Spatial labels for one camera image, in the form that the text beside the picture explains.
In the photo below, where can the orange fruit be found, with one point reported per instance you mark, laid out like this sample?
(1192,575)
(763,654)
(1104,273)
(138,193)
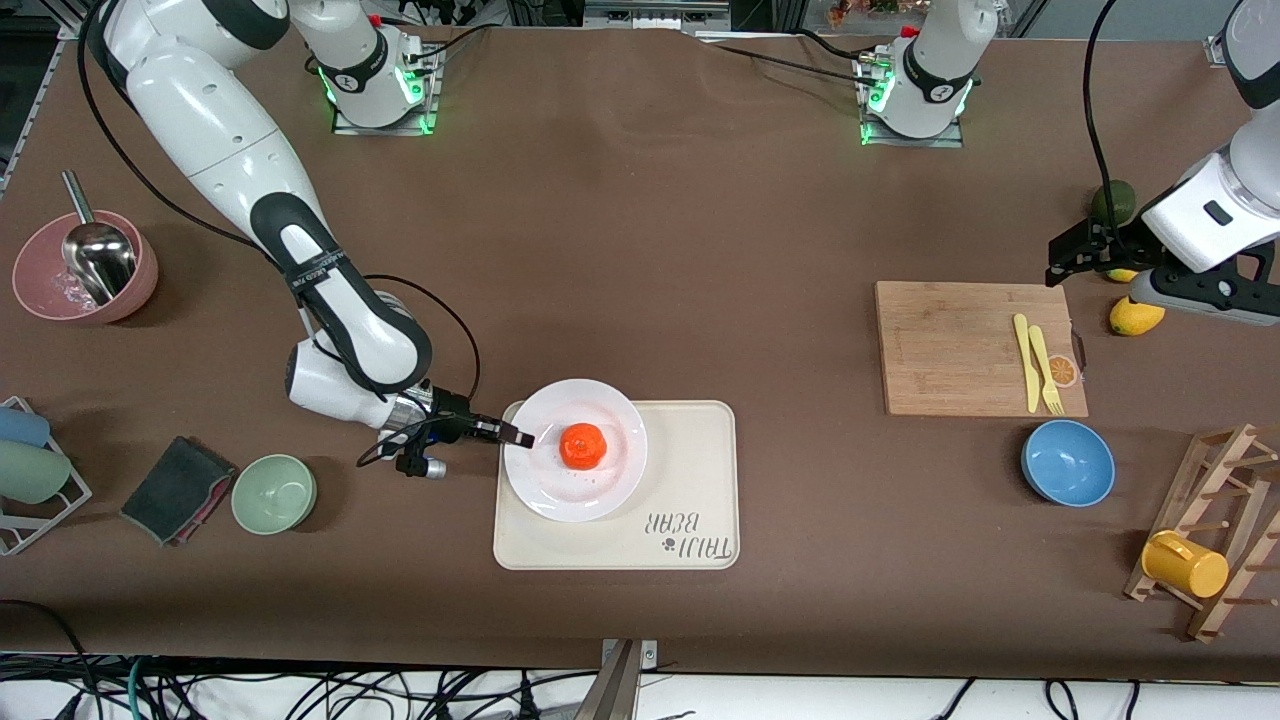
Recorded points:
(583,446)

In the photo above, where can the white round plate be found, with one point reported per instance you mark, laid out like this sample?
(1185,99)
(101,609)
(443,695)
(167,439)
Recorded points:
(600,495)

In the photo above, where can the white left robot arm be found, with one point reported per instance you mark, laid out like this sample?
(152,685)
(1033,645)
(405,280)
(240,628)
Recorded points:
(940,60)

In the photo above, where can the small yellow fruit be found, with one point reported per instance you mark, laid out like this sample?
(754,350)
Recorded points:
(1122,275)

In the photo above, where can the green avocado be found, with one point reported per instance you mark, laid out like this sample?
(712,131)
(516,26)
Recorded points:
(1122,198)

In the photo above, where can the yellow lemon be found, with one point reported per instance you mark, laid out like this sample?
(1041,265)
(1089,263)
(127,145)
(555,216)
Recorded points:
(1137,318)

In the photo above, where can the yellow plastic knife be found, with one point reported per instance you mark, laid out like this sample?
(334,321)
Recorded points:
(1022,350)

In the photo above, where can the orange slice sticker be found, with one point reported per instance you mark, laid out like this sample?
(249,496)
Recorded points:
(1062,371)

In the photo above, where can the light green bowl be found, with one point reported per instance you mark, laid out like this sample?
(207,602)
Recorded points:
(273,495)

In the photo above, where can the wooden cutting board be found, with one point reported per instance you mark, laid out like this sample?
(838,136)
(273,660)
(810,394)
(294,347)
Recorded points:
(940,350)

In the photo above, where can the folded dark grey cloth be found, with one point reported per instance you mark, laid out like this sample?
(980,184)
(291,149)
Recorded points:
(170,490)

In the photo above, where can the blue bowl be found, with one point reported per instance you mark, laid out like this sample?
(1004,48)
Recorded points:
(1068,463)

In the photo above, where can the wooden peg mug rack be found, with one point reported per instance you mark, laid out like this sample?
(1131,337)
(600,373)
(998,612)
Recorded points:
(1215,470)

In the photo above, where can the cream bear print tray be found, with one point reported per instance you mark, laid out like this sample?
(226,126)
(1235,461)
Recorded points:
(690,470)

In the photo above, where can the metal scoop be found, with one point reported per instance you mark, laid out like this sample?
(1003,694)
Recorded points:
(100,255)

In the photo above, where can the clear crumpled plastic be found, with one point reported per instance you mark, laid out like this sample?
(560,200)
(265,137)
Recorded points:
(70,293)

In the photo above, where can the grey metal bar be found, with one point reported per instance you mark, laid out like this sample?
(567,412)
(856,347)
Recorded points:
(612,690)

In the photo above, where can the pink bowl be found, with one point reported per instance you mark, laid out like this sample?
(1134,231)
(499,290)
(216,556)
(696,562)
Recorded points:
(40,270)

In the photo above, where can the pale green cup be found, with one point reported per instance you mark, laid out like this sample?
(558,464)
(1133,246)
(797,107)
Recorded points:
(30,472)

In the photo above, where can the pale blue cup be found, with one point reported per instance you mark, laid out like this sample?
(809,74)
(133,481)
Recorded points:
(20,427)

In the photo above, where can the yellow mug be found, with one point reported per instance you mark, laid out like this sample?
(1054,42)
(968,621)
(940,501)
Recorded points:
(1185,565)

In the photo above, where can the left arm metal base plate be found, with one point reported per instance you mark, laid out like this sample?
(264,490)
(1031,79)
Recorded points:
(870,135)

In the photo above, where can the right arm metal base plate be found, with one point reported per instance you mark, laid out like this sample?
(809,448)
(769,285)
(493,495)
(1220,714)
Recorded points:
(428,100)

